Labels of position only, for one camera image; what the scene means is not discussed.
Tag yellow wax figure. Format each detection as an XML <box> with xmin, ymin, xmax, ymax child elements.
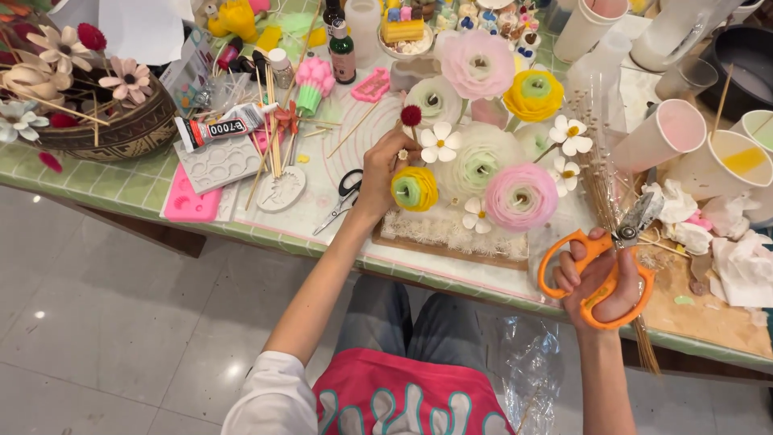
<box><xmin>207</xmin><ymin>0</ymin><xmax>260</xmax><ymax>44</ymax></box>

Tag red pom-pom flower stick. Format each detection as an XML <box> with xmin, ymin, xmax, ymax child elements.
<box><xmin>400</xmin><ymin>104</ymin><xmax>424</xmax><ymax>143</ymax></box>

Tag large pink wax flower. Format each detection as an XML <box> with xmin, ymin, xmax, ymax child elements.
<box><xmin>439</xmin><ymin>29</ymin><xmax>517</xmax><ymax>101</ymax></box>

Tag white rectangular silicone mould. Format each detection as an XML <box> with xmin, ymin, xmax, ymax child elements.
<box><xmin>174</xmin><ymin>135</ymin><xmax>264</xmax><ymax>195</ymax></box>

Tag white square silicone mould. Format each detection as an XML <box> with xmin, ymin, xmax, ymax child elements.
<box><xmin>389</xmin><ymin>57</ymin><xmax>442</xmax><ymax>93</ymax></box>

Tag small white petal flower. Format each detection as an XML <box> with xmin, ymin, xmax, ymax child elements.
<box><xmin>548</xmin><ymin>114</ymin><xmax>594</xmax><ymax>157</ymax></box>
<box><xmin>461</xmin><ymin>197</ymin><xmax>494</xmax><ymax>235</ymax></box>
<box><xmin>546</xmin><ymin>155</ymin><xmax>581</xmax><ymax>198</ymax></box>
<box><xmin>419</xmin><ymin>121</ymin><xmax>463</xmax><ymax>164</ymax></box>

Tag translucent white cylinder mould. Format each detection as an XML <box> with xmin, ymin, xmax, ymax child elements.
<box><xmin>345</xmin><ymin>0</ymin><xmax>383</xmax><ymax>68</ymax></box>

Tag white paper sheet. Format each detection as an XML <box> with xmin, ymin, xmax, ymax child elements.
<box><xmin>98</xmin><ymin>0</ymin><xmax>195</xmax><ymax>66</ymax></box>

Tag clear plastic measuring jug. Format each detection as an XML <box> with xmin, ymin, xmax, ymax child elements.
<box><xmin>630</xmin><ymin>0</ymin><xmax>721</xmax><ymax>74</ymax></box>

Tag pink and green flower candle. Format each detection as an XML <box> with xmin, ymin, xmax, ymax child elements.
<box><xmin>294</xmin><ymin>57</ymin><xmax>337</xmax><ymax>118</ymax></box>

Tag paper cup of green wax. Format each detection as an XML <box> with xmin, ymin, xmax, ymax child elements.
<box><xmin>727</xmin><ymin>109</ymin><xmax>773</xmax><ymax>153</ymax></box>

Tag blue and white packet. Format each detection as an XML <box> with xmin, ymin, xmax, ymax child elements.
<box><xmin>159</xmin><ymin>27</ymin><xmax>216</xmax><ymax>110</ymax></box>

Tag woven basket of paper flowers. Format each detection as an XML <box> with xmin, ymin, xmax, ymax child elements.
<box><xmin>0</xmin><ymin>0</ymin><xmax>180</xmax><ymax>176</ymax></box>

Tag blue jeans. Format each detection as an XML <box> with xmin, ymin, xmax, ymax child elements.
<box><xmin>334</xmin><ymin>275</ymin><xmax>490</xmax><ymax>375</ymax></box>

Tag red paper flower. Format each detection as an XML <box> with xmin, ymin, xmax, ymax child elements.
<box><xmin>274</xmin><ymin>99</ymin><xmax>302</xmax><ymax>135</ymax></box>

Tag small bottle with white cap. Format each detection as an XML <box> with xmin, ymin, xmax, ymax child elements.
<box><xmin>268</xmin><ymin>48</ymin><xmax>296</xmax><ymax>91</ymax></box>

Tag bowl with yellow cake candle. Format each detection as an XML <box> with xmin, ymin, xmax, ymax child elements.
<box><xmin>378</xmin><ymin>5</ymin><xmax>435</xmax><ymax>60</ymax></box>

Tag person's right hand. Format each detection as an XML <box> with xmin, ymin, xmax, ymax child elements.
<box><xmin>552</xmin><ymin>227</ymin><xmax>643</xmax><ymax>332</ymax></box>

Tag black-handled scissors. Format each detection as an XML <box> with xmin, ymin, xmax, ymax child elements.
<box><xmin>312</xmin><ymin>168</ymin><xmax>365</xmax><ymax>237</ymax></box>

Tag single bamboo skewer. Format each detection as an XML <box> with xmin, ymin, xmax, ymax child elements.
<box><xmin>326</xmin><ymin>99</ymin><xmax>382</xmax><ymax>160</ymax></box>
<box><xmin>711</xmin><ymin>63</ymin><xmax>735</xmax><ymax>141</ymax></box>

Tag small red bottle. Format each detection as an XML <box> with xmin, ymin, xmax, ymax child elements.
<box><xmin>217</xmin><ymin>37</ymin><xmax>244</xmax><ymax>71</ymax></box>

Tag white shirt sleeve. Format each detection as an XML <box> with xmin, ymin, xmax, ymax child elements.
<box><xmin>220</xmin><ymin>350</ymin><xmax>321</xmax><ymax>435</ymax></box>

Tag pink white wax flower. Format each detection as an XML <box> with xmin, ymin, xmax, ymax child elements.
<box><xmin>484</xmin><ymin>162</ymin><xmax>560</xmax><ymax>234</ymax></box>

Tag large yellow green wax flower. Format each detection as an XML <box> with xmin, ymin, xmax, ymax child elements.
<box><xmin>502</xmin><ymin>69</ymin><xmax>565</xmax><ymax>123</ymax></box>

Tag dark bottle with black cap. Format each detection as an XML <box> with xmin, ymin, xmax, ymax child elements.
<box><xmin>322</xmin><ymin>0</ymin><xmax>346</xmax><ymax>41</ymax></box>

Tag small yellow green wax flower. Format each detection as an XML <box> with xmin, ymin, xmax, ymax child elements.
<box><xmin>391</xmin><ymin>166</ymin><xmax>440</xmax><ymax>213</ymax></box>

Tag pink lettered silicone mould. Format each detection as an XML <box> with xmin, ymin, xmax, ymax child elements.
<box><xmin>350</xmin><ymin>67</ymin><xmax>392</xmax><ymax>104</ymax></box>

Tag white glue tube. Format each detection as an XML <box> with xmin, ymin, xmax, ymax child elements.
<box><xmin>174</xmin><ymin>102</ymin><xmax>279</xmax><ymax>153</ymax></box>

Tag group of small figurine candles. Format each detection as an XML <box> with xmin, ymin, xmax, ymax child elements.
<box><xmin>434</xmin><ymin>0</ymin><xmax>542</xmax><ymax>62</ymax></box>

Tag dried stem bundle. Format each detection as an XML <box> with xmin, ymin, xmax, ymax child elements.
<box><xmin>564</xmin><ymin>54</ymin><xmax>663</xmax><ymax>376</ymax></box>

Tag paper cup of yellow wax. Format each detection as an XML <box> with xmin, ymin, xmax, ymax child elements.
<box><xmin>667</xmin><ymin>129</ymin><xmax>773</xmax><ymax>204</ymax></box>

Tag pink printed apron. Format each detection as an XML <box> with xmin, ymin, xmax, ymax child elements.
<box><xmin>312</xmin><ymin>347</ymin><xmax>516</xmax><ymax>435</ymax></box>

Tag bundle of bamboo skewers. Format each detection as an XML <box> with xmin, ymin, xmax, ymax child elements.
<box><xmin>244</xmin><ymin>60</ymin><xmax>291</xmax><ymax>212</ymax></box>

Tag brown wax-stained paper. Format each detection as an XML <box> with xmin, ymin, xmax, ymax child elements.
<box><xmin>639</xmin><ymin>238</ymin><xmax>773</xmax><ymax>358</ymax></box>

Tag wooden base with white fluff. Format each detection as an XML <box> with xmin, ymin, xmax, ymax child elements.
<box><xmin>371</xmin><ymin>208</ymin><xmax>530</xmax><ymax>271</ymax></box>

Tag heap of crumpled tissues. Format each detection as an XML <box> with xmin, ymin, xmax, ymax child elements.
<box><xmin>641</xmin><ymin>179</ymin><xmax>773</xmax><ymax>309</ymax></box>

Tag white silicone work mat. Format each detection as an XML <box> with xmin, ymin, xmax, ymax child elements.
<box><xmin>252</xmin><ymin>91</ymin><xmax>595</xmax><ymax>303</ymax></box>

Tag orange-handled scissors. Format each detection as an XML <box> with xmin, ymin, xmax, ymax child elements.
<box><xmin>537</xmin><ymin>190</ymin><xmax>666</xmax><ymax>331</ymax></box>

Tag clear cellophane sheet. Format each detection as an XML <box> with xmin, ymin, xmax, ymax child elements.
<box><xmin>488</xmin><ymin>313</ymin><xmax>564</xmax><ymax>435</ymax></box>

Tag dark bottle with green label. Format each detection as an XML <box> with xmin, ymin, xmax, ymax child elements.
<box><xmin>329</xmin><ymin>18</ymin><xmax>358</xmax><ymax>86</ymax></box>

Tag tall white paper cup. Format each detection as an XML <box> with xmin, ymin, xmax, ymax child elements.
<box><xmin>552</xmin><ymin>0</ymin><xmax>630</xmax><ymax>65</ymax></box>

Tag large white green wax flower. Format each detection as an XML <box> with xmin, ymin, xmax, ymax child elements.
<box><xmin>434</xmin><ymin>121</ymin><xmax>527</xmax><ymax>201</ymax></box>

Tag paper cup of pink wax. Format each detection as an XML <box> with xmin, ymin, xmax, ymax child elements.
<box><xmin>609</xmin><ymin>98</ymin><xmax>708</xmax><ymax>176</ymax></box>

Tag black pot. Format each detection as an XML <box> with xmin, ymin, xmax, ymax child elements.
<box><xmin>700</xmin><ymin>24</ymin><xmax>773</xmax><ymax>122</ymax></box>

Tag green checked tablecloth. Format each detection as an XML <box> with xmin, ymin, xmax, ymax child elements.
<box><xmin>0</xmin><ymin>0</ymin><xmax>773</xmax><ymax>376</ymax></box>

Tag white oval silicone mould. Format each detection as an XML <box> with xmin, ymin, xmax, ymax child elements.
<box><xmin>256</xmin><ymin>166</ymin><xmax>308</xmax><ymax>214</ymax></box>

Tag clear glass cup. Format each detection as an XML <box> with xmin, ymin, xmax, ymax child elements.
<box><xmin>655</xmin><ymin>55</ymin><xmax>720</xmax><ymax>103</ymax></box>

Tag person's left hand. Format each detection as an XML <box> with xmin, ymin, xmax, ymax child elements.
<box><xmin>356</xmin><ymin>129</ymin><xmax>424</xmax><ymax>222</ymax></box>

